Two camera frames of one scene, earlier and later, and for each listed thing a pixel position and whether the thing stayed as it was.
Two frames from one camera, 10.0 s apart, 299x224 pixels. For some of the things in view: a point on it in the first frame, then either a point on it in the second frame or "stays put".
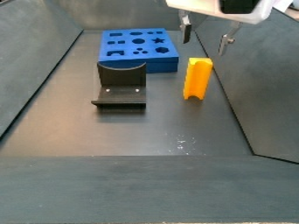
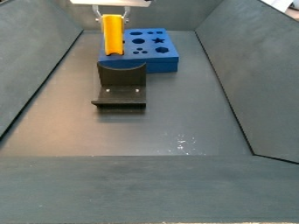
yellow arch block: x=198 y=77 to x=114 y=33
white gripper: x=247 y=11 to x=118 y=3
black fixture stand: x=123 y=87 stays put
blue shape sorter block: x=127 y=48 stays put
